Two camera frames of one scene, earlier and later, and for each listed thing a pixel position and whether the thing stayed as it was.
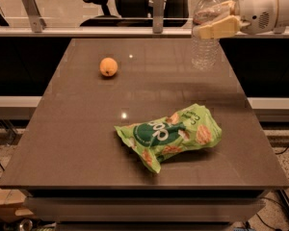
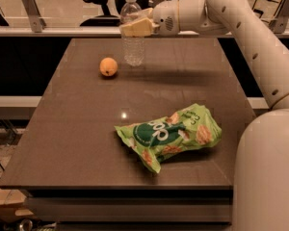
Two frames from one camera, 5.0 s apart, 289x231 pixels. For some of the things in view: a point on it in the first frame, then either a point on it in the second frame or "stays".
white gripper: [257, 12] → [165, 19]
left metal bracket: [37, 21] stays
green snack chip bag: [192, 126] stays
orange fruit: [108, 66] stays
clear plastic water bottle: [206, 53] → [132, 46]
